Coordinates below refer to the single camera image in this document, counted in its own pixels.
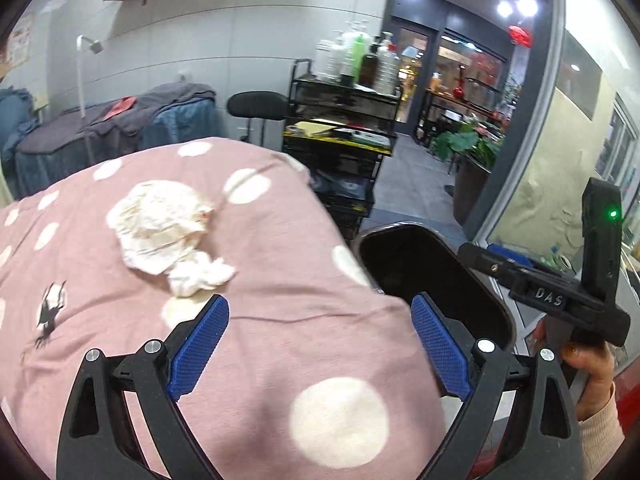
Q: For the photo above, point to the clear plastic bottle red cap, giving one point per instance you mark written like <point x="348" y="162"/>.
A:
<point x="386" y="74"/>

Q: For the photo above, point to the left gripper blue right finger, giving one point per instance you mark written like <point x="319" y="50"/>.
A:
<point x="541" y="439"/>

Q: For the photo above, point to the white pump bottle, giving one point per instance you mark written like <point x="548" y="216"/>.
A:
<point x="334" y="60"/>

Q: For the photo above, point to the pink polka dot bedspread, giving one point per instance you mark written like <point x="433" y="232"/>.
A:
<point x="317" y="375"/>

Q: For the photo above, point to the brown trash bin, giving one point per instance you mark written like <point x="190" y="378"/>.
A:
<point x="404" y="259"/>

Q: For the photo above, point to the red cloth on bed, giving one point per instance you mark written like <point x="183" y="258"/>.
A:
<point x="119" y="107"/>

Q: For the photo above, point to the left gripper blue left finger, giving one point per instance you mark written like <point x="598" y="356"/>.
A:
<point x="97" y="438"/>

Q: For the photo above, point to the large crumpled white paper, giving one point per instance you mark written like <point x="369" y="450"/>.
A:
<point x="159" y="225"/>

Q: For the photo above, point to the red vase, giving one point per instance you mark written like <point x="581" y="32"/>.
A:
<point x="459" y="93"/>

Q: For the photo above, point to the wall poster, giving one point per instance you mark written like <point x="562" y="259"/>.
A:
<point x="18" y="45"/>

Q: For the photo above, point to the dark brown bottle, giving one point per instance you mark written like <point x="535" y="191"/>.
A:
<point x="368" y="67"/>

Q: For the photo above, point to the black metal utility cart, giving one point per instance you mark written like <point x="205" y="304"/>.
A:
<point x="341" y="134"/>

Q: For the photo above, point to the large potted green plant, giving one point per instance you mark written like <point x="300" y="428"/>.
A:
<point x="474" y="149"/>

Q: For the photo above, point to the right hand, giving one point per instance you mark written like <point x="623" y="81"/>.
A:
<point x="598" y="363"/>

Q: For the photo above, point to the grey blanket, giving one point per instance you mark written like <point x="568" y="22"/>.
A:
<point x="66" y="127"/>

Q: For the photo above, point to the green pump bottle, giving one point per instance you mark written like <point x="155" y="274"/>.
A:
<point x="358" y="49"/>

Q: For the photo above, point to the blue massage bed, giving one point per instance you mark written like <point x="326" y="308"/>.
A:
<point x="35" y="155"/>

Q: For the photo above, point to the white floor lamp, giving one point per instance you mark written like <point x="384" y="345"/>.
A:
<point x="84" y="43"/>

